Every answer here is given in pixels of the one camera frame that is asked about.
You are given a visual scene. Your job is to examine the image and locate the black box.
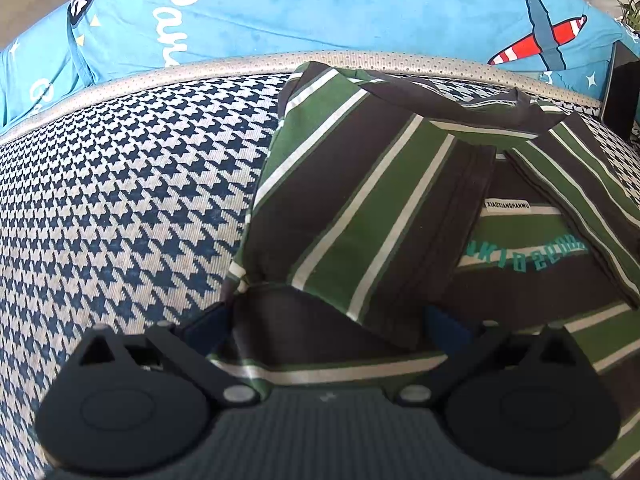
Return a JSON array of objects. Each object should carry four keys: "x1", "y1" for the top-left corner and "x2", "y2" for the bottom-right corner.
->
[{"x1": 602, "y1": 40, "x2": 640, "y2": 137}]

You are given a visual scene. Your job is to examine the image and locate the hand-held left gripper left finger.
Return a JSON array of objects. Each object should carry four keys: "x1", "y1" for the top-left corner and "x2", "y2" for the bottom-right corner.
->
[{"x1": 75, "y1": 302, "x2": 261, "y2": 408}]

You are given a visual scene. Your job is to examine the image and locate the houndstooth sofa seat mat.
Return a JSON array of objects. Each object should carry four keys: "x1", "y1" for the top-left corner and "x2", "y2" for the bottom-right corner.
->
[{"x1": 0, "y1": 50, "x2": 640, "y2": 480}]

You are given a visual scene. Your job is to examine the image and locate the blue printed sofa cover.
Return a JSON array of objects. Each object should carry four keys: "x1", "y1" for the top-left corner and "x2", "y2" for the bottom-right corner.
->
[{"x1": 0, "y1": 0, "x2": 640, "y2": 130}]

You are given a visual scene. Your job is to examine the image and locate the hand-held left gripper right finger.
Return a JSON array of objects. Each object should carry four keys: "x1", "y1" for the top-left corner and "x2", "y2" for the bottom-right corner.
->
[{"x1": 395, "y1": 305, "x2": 591, "y2": 407}]

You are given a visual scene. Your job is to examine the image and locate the green brown striped shirt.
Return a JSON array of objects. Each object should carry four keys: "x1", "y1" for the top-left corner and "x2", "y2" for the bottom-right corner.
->
[{"x1": 207, "y1": 60, "x2": 640, "y2": 480}]

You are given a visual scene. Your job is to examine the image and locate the long leaf green plant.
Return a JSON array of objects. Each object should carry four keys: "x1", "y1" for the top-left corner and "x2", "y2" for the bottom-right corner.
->
[{"x1": 595, "y1": 0, "x2": 640, "y2": 28}]

